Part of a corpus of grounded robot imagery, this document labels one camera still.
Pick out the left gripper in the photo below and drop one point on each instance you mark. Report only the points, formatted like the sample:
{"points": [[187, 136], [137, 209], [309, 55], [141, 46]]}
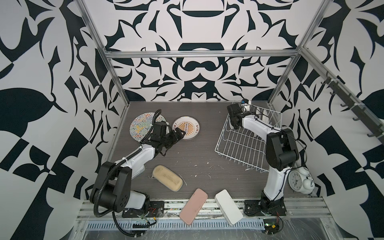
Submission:
{"points": [[176, 138]]}

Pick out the orange sunburst pattern plate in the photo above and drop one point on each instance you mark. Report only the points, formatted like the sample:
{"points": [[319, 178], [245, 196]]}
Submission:
{"points": [[189, 125]]}

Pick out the colourful squiggle pattern plate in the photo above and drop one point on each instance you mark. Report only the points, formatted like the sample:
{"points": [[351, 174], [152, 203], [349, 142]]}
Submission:
{"points": [[141, 125]]}

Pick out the green rimmed white plate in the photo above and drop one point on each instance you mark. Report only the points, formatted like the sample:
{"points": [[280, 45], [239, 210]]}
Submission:
{"points": [[249, 110]]}

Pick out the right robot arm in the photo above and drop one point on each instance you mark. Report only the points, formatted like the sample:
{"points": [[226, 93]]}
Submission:
{"points": [[281, 153]]}

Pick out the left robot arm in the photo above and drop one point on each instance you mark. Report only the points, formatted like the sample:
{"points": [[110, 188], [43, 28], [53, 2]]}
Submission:
{"points": [[112, 192]]}

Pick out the beige glasses case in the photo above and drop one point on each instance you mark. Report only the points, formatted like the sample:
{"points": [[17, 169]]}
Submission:
{"points": [[168, 178]]}

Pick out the pink glasses case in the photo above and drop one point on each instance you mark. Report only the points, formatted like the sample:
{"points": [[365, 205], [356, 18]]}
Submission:
{"points": [[193, 206]]}

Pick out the white twin bell alarm clock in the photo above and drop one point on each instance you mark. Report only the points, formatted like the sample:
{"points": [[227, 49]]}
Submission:
{"points": [[301, 180]]}

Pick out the white glasses case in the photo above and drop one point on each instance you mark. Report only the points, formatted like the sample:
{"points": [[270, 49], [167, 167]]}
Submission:
{"points": [[228, 207]]}

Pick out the small circuit board with LED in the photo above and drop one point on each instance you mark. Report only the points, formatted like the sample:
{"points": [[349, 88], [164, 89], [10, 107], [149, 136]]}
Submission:
{"points": [[274, 227]]}

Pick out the white wire dish rack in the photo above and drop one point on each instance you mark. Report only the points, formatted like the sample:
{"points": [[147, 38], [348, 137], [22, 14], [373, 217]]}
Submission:
{"points": [[245, 147]]}

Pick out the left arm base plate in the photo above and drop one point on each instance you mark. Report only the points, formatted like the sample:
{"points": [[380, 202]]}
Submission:
{"points": [[149, 210]]}

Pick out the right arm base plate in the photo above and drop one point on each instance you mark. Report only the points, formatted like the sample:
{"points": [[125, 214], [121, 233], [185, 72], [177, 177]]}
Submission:
{"points": [[265, 207]]}

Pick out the white slotted cable duct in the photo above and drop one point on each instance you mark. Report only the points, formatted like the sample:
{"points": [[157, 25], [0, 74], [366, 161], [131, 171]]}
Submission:
{"points": [[199, 224]]}

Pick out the aluminium front mounting rail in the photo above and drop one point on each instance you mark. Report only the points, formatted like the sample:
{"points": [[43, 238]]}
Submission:
{"points": [[294, 208]]}

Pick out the black wall hook rail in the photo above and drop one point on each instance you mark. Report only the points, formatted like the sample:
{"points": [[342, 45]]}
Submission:
{"points": [[352, 103]]}

